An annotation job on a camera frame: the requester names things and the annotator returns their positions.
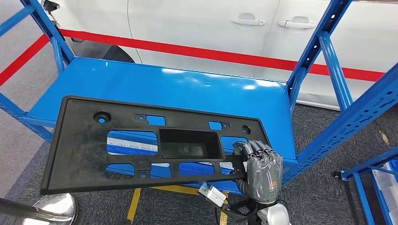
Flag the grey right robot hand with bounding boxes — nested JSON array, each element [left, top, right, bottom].
[[232, 140, 284, 205]]

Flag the black plastic plate bracket part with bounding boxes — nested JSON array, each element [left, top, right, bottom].
[[39, 95, 271, 195]]

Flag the blue metal shelf rack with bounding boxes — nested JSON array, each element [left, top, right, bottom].
[[0, 0, 398, 199]]

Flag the blue wheeled bin cart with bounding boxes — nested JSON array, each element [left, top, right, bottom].
[[334, 146, 398, 225]]

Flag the white plastic bin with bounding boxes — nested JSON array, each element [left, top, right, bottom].
[[371, 160, 398, 225]]

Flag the red barrier belt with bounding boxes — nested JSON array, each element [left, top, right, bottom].
[[58, 28, 386, 83], [0, 33, 50, 87]]

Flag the yellow floor tape square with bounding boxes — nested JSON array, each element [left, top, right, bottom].
[[126, 185, 230, 225]]

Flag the white car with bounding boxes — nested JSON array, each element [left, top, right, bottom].
[[46, 0, 398, 111]]

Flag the black car tyre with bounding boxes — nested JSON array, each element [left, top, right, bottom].
[[102, 45, 135, 63]]

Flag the black right camera bracket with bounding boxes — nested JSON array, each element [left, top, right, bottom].
[[221, 198, 259, 223]]

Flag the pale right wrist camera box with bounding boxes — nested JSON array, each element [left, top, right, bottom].
[[198, 182, 228, 208]]

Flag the white car door handle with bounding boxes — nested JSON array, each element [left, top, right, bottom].
[[230, 13, 267, 26], [277, 16, 316, 30]]

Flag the barrier stanchion post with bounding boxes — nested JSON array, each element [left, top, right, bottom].
[[0, 192, 79, 225]]

